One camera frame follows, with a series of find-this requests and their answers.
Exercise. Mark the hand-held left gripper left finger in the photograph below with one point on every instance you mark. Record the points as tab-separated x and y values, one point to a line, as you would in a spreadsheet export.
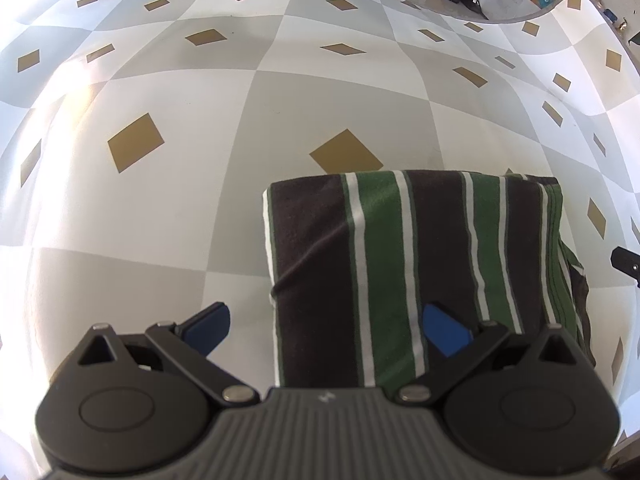
207	327

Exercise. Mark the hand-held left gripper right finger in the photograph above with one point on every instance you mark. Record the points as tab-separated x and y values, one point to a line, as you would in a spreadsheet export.
445	330

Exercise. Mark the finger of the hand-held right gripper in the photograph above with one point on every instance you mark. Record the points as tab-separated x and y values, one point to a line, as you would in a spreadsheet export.
627	262

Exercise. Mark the green brown striped T-shirt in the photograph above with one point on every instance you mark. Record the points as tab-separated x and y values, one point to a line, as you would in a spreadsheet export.
400	240

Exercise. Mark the small gold figurine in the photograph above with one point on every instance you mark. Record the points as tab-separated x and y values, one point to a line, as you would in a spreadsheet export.
624	22

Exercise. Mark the grey white checkered tablecloth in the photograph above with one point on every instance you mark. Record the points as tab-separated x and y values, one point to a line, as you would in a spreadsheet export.
200	85

